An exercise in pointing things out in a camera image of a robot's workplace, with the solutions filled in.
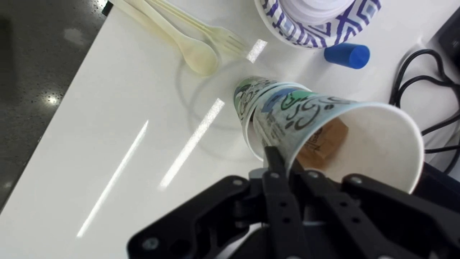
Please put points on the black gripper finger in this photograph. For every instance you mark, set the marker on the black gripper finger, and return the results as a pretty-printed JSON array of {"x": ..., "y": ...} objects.
[{"x": 275, "y": 160}]

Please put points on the cream plastic fork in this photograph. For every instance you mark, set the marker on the cream plastic fork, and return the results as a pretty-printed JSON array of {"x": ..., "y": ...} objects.
[{"x": 221, "y": 38}]

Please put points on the blue plastic cylinder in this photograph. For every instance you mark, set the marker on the blue plastic cylinder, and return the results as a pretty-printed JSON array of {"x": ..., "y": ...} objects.
[{"x": 348, "y": 55}]

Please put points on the cream plastic spoon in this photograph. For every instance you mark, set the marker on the cream plastic spoon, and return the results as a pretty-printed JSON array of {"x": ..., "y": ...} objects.
[{"x": 197, "y": 55}]

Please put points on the blue patterned white bowl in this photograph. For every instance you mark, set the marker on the blue patterned white bowl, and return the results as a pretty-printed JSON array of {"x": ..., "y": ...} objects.
[{"x": 316, "y": 24}]

